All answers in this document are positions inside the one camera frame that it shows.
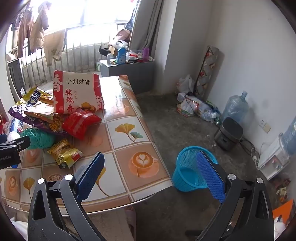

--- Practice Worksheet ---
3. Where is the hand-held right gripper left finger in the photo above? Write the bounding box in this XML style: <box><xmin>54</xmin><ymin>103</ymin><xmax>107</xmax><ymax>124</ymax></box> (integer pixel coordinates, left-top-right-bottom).
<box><xmin>27</xmin><ymin>152</ymin><xmax>107</xmax><ymax>241</ymax></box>

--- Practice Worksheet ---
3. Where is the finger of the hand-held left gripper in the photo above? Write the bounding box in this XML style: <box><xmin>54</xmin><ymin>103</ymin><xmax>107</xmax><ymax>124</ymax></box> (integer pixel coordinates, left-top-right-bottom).
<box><xmin>0</xmin><ymin>135</ymin><xmax>31</xmax><ymax>153</ymax></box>

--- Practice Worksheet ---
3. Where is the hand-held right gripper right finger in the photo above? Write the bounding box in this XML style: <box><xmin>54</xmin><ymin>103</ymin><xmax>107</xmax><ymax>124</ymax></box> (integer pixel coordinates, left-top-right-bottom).
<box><xmin>195</xmin><ymin>151</ymin><xmax>275</xmax><ymax>241</ymax></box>

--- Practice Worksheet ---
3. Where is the blue plastic basket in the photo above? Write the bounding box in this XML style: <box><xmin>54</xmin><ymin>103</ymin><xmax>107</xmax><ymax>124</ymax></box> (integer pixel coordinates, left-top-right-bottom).
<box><xmin>172</xmin><ymin>146</ymin><xmax>219</xmax><ymax>192</ymax></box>

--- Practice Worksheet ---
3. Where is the white red snack bag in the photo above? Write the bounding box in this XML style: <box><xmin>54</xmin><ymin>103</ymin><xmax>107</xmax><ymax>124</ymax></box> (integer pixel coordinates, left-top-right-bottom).
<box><xmin>53</xmin><ymin>71</ymin><xmax>106</xmax><ymax>115</ymax></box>

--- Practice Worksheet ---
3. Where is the teal plastic bag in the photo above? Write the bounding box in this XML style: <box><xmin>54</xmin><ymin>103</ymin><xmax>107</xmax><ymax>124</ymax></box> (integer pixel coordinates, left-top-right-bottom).
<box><xmin>20</xmin><ymin>127</ymin><xmax>56</xmax><ymax>150</ymax></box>

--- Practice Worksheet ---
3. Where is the purple snack bag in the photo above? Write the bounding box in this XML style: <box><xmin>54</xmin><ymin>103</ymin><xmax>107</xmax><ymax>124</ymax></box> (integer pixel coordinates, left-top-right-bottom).
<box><xmin>8</xmin><ymin>103</ymin><xmax>67</xmax><ymax>135</ymax></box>

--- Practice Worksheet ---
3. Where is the yellow snack packet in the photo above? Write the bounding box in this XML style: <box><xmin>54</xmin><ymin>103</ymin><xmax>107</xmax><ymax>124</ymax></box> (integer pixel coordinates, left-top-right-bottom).
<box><xmin>47</xmin><ymin>138</ymin><xmax>83</xmax><ymax>169</ymax></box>

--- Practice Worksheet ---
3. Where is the orange snack wrapper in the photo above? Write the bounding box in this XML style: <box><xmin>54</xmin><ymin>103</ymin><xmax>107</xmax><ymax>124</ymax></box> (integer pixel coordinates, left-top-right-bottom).
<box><xmin>24</xmin><ymin>103</ymin><xmax>56</xmax><ymax>122</ymax></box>

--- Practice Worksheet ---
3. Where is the gold patterned snack packet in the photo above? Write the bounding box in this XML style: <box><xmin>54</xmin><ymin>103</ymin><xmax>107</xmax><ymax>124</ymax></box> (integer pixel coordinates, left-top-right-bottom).
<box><xmin>46</xmin><ymin>113</ymin><xmax>68</xmax><ymax>133</ymax></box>

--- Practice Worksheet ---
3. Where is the black rice cooker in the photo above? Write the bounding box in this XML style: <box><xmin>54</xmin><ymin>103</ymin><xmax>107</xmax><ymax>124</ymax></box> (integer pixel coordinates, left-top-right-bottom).
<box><xmin>214</xmin><ymin>117</ymin><xmax>244</xmax><ymax>151</ymax></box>

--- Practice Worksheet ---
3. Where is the yellow blue snack bag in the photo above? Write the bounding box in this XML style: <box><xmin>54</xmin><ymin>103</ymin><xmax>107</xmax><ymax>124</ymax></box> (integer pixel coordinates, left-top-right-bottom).
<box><xmin>22</xmin><ymin>87</ymin><xmax>54</xmax><ymax>105</ymax></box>

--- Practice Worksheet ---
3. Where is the red snack packet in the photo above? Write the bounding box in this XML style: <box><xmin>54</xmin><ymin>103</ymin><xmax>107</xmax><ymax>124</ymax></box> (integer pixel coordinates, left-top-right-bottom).
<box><xmin>62</xmin><ymin>109</ymin><xmax>102</xmax><ymax>141</ymax></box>

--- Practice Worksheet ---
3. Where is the white water dispenser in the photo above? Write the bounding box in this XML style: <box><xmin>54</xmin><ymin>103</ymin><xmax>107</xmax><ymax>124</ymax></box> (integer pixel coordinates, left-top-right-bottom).
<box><xmin>257</xmin><ymin>137</ymin><xmax>290</xmax><ymax>181</ymax></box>

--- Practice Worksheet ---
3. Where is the black board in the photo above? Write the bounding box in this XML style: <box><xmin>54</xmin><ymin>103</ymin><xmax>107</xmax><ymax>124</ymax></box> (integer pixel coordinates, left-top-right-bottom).
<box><xmin>8</xmin><ymin>59</ymin><xmax>26</xmax><ymax>98</ymax></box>

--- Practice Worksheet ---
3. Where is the pile of floor litter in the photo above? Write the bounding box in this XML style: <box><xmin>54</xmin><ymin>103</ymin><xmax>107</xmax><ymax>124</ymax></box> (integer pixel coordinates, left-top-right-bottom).
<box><xmin>177</xmin><ymin>93</ymin><xmax>221</xmax><ymax>122</ymax></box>

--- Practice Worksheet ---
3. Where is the clear blue water jug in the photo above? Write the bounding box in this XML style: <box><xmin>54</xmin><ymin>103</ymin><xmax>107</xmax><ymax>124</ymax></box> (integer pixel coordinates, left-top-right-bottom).
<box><xmin>279</xmin><ymin>119</ymin><xmax>296</xmax><ymax>158</ymax></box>
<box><xmin>221</xmin><ymin>91</ymin><xmax>250</xmax><ymax>126</ymax></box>

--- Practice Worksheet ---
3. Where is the orange folder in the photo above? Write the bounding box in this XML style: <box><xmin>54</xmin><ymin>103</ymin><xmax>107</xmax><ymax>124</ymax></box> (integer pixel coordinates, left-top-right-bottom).
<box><xmin>272</xmin><ymin>199</ymin><xmax>295</xmax><ymax>229</ymax></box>

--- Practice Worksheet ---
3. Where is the white plastic bag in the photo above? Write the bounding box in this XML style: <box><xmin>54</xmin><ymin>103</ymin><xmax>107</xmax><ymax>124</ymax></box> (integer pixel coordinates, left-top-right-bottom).
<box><xmin>177</xmin><ymin>75</ymin><xmax>195</xmax><ymax>94</ymax></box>

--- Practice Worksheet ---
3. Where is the beige hanging garment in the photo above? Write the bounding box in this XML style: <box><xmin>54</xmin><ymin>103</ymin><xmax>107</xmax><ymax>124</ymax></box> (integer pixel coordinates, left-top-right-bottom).
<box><xmin>44</xmin><ymin>29</ymin><xmax>67</xmax><ymax>67</ymax></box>

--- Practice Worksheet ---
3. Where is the metal balcony railing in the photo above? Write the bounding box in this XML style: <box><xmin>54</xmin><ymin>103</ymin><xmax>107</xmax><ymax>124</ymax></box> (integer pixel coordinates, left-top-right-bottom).
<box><xmin>14</xmin><ymin>23</ymin><xmax>126</xmax><ymax>93</ymax></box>

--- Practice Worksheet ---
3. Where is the patterned rolled mat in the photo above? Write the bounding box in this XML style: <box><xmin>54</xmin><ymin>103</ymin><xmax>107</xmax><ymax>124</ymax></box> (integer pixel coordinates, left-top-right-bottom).
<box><xmin>194</xmin><ymin>46</ymin><xmax>219</xmax><ymax>98</ymax></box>

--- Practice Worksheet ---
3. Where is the brown hanging jacket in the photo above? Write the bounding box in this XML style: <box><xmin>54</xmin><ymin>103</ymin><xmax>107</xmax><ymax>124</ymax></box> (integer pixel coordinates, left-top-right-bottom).
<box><xmin>17</xmin><ymin>9</ymin><xmax>35</xmax><ymax>58</ymax></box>

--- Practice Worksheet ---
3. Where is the grey cabinet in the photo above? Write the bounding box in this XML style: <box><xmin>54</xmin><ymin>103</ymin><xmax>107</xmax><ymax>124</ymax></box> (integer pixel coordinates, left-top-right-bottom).
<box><xmin>99</xmin><ymin>59</ymin><xmax>155</xmax><ymax>92</ymax></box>

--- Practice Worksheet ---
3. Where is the tan puffy coat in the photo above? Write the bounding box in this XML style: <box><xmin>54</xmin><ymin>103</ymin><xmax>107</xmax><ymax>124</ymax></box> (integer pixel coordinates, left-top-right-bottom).
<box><xmin>29</xmin><ymin>1</ymin><xmax>49</xmax><ymax>50</ymax></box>

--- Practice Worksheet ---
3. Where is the dark hanging garment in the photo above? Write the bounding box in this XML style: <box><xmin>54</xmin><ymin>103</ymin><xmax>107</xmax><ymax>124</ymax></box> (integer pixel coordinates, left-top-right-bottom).
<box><xmin>11</xmin><ymin>11</ymin><xmax>22</xmax><ymax>31</ymax></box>

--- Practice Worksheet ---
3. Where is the blue detergent bottle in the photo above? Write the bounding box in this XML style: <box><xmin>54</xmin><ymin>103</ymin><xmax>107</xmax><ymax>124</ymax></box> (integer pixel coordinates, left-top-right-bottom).
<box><xmin>117</xmin><ymin>47</ymin><xmax>126</xmax><ymax>65</ymax></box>

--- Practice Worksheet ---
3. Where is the clutter of small items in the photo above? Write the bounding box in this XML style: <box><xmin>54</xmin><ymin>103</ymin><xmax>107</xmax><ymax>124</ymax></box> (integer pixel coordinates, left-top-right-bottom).
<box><xmin>126</xmin><ymin>49</ymin><xmax>154</xmax><ymax>63</ymax></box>

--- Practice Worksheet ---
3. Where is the pink bag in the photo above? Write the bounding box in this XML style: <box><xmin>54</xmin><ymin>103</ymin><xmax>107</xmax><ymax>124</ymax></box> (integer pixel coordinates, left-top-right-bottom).
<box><xmin>109</xmin><ymin>22</ymin><xmax>133</xmax><ymax>47</ymax></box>

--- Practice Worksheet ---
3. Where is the window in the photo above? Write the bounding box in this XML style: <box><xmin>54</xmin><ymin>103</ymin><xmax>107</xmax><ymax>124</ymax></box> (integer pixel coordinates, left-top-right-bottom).
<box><xmin>46</xmin><ymin>0</ymin><xmax>139</xmax><ymax>30</ymax></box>

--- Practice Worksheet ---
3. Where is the grey curtain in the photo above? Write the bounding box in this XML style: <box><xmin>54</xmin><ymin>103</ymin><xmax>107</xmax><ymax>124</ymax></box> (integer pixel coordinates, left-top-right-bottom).
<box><xmin>128</xmin><ymin>0</ymin><xmax>163</xmax><ymax>55</ymax></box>

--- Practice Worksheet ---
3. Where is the white power cable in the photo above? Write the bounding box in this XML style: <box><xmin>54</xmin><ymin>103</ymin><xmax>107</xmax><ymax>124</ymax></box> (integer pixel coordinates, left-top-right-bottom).
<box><xmin>251</xmin><ymin>141</ymin><xmax>267</xmax><ymax>163</ymax></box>

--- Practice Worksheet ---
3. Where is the wall socket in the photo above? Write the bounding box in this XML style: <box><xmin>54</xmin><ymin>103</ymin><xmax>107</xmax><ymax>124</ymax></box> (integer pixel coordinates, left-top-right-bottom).
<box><xmin>259</xmin><ymin>119</ymin><xmax>271</xmax><ymax>133</ymax></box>

